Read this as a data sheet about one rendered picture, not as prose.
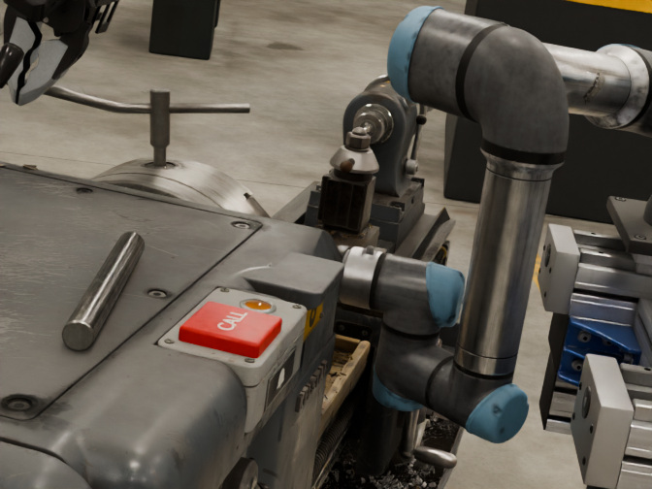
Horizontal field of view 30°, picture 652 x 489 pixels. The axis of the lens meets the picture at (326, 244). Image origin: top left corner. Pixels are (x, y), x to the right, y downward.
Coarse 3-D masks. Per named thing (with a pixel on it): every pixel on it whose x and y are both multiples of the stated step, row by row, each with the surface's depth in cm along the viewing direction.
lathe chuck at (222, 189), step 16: (144, 160) 139; (176, 160) 138; (192, 160) 139; (96, 176) 136; (160, 176) 131; (176, 176) 132; (192, 176) 134; (208, 176) 136; (224, 176) 138; (208, 192) 131; (224, 192) 134; (240, 192) 136; (224, 208) 131; (240, 208) 133
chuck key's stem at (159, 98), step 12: (156, 96) 133; (168, 96) 133; (156, 108) 133; (168, 108) 133; (156, 120) 133; (168, 120) 134; (156, 132) 134; (168, 132) 134; (156, 144) 134; (168, 144) 135; (156, 156) 135
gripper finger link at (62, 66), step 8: (88, 24) 125; (72, 32) 124; (80, 32) 124; (88, 32) 125; (64, 40) 125; (72, 40) 125; (80, 40) 124; (88, 40) 126; (72, 48) 125; (80, 48) 125; (64, 56) 125; (72, 56) 125; (80, 56) 126; (64, 64) 126; (72, 64) 126; (56, 72) 126
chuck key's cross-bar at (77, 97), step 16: (64, 96) 131; (80, 96) 131; (112, 112) 133; (128, 112) 133; (144, 112) 133; (176, 112) 134; (192, 112) 134; (208, 112) 135; (224, 112) 135; (240, 112) 136
